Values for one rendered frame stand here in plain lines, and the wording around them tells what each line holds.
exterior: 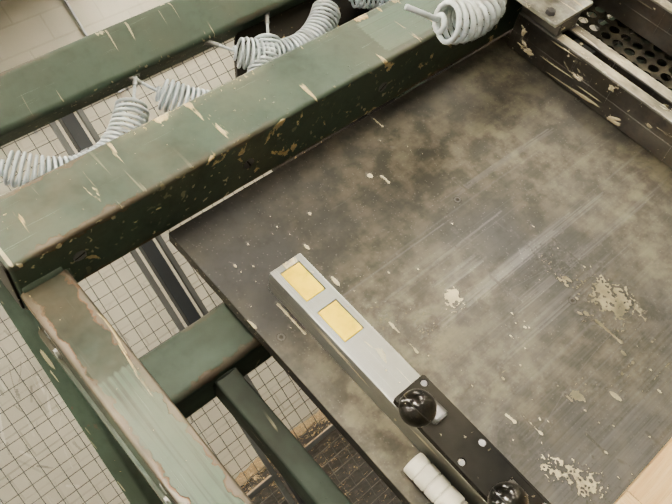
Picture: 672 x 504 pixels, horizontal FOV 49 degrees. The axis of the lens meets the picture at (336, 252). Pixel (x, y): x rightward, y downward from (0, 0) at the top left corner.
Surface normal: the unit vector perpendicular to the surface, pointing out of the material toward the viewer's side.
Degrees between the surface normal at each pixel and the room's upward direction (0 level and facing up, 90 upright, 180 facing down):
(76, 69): 90
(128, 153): 58
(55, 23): 90
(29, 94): 90
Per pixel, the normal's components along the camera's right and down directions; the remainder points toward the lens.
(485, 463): 0.11, -0.56
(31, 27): 0.46, -0.13
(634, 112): -0.74, 0.51
